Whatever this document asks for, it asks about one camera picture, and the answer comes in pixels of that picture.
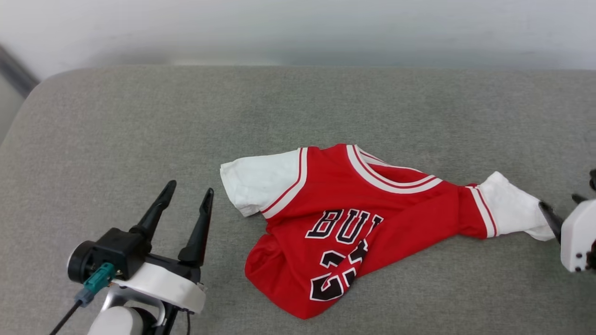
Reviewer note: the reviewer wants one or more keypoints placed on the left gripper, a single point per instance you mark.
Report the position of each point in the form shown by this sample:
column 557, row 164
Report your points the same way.
column 172, row 286

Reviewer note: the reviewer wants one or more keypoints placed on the red jersey with white sleeves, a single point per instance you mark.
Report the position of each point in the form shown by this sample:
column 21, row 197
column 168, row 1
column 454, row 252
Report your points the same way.
column 326, row 186

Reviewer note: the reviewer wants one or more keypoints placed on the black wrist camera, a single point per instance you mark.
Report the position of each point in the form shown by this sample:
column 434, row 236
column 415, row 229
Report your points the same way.
column 592, row 180
column 116, row 249

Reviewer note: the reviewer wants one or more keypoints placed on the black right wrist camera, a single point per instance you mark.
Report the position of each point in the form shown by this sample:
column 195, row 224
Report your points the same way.
column 592, row 180

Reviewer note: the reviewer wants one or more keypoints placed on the grey fabric sofa seat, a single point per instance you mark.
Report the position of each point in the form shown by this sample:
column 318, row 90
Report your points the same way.
column 139, row 130

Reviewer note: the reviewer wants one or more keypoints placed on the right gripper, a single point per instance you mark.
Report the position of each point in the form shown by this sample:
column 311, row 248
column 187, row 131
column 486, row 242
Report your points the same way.
column 579, row 237

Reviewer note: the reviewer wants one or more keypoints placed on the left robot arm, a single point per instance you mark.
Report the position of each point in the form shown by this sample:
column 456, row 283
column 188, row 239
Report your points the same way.
column 116, row 323

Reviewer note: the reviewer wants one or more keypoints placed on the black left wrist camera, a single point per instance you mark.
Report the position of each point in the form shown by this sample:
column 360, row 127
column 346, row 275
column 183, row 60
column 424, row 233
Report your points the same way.
column 116, row 249

